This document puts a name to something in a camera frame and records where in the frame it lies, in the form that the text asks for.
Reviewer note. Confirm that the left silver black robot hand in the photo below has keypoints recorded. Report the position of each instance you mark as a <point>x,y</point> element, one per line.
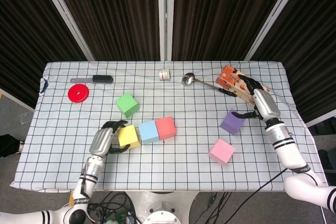
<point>101,142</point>

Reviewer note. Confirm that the white frame rail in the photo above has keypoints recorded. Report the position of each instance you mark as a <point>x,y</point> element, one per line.
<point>15,100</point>
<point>321,121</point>

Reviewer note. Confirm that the white black checked tablecloth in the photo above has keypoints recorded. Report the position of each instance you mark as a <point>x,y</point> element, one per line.
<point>183,171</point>

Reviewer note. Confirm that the yellow foam cube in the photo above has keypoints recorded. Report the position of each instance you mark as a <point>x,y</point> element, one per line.
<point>128,137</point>

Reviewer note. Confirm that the purple foam cube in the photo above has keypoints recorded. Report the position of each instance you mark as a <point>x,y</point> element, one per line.
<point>231,123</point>

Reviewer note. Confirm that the blue table clip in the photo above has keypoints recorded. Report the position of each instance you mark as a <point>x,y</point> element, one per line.
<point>45,85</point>

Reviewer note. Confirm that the dark curtain panel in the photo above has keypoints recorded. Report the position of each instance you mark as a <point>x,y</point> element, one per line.
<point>309,37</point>
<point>26,37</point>
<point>215,11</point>
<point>118,11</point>

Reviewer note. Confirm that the red foam cube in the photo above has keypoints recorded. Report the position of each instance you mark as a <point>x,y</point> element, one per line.
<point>165,128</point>

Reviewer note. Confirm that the floor power strip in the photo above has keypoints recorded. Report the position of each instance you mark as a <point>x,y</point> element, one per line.
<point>120,217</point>

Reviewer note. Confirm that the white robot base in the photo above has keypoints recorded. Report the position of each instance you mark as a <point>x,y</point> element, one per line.
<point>160,203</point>

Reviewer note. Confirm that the green foam cube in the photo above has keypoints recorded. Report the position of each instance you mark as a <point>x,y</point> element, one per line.
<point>127,104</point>

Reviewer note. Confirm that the white frame post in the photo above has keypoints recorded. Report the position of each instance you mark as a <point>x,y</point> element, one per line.
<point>166,11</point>
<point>274,15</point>
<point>65,16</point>

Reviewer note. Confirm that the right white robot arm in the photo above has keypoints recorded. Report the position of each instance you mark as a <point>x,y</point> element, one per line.
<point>288,150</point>

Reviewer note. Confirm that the person leg black trousers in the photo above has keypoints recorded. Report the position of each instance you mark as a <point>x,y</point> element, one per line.
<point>9,145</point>

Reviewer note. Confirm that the red plastic disc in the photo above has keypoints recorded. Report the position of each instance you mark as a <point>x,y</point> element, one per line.
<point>78,93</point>

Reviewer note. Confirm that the pink foam cube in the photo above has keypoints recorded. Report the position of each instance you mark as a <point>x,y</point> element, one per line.
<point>221,151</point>

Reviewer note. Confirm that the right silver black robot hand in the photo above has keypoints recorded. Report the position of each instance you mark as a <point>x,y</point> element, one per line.
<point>266,104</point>

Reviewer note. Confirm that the orange biscuit box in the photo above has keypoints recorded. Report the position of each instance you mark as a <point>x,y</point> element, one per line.
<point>231,79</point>

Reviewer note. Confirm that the blue foam cube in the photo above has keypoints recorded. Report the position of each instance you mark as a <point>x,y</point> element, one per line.
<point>148,132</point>

